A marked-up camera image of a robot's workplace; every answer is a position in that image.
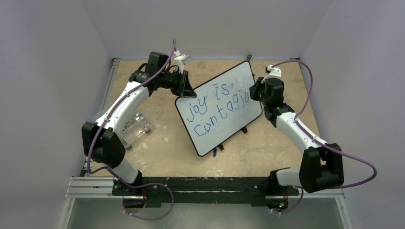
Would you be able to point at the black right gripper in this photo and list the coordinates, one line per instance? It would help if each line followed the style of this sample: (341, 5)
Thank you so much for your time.
(259, 89)

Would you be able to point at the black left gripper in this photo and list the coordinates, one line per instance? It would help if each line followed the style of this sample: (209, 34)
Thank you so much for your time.
(184, 88)

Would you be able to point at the white whiteboard with black frame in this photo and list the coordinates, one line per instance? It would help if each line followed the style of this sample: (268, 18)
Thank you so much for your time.
(222, 107)

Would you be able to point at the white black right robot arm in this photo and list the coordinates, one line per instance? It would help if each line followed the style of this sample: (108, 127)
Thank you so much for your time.
(321, 166)

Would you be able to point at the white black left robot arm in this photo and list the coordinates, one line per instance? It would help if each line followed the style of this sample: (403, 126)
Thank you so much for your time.
(102, 138)

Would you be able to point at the clear plastic screw organizer box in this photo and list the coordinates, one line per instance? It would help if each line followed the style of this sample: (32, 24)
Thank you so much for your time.
(135, 129)

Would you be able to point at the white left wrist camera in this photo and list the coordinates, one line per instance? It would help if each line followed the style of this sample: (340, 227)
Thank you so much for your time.
(181, 60)

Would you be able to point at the aluminium frame rail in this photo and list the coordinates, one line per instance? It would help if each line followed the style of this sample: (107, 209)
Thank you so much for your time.
(91, 184)

